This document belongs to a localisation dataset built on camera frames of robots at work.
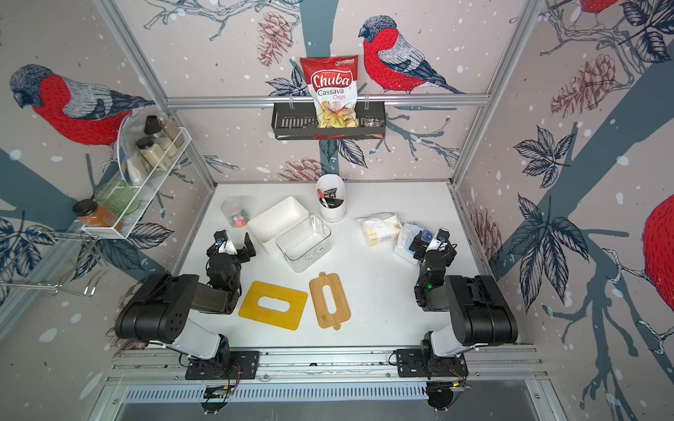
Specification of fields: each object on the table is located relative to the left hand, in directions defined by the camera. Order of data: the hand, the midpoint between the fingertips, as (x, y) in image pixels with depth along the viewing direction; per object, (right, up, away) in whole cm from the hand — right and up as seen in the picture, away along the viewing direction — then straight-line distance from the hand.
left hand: (237, 231), depth 90 cm
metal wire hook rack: (-28, -2, -33) cm, 43 cm away
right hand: (+69, -1, +1) cm, 69 cm away
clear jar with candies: (-5, +7, +11) cm, 14 cm away
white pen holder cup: (+32, +12, +17) cm, 38 cm away
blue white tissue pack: (+60, -2, +5) cm, 60 cm away
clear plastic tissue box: (+22, -6, +11) cm, 25 cm away
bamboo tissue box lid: (+31, -27, -8) cm, 42 cm away
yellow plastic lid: (+20, -28, -7) cm, 35 cm away
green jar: (-27, +12, -17) cm, 34 cm away
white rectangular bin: (+6, 0, +11) cm, 13 cm away
